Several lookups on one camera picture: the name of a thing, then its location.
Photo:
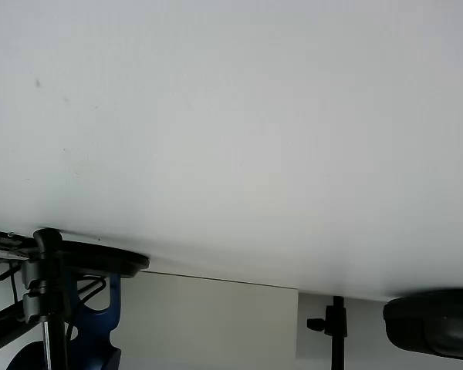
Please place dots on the black oval case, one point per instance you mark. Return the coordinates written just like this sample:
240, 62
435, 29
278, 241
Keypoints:
447, 327

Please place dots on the black metal rod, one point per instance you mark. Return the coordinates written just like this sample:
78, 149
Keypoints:
4, 321

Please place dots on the black camera stand with base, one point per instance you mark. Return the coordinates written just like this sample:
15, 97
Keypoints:
54, 308

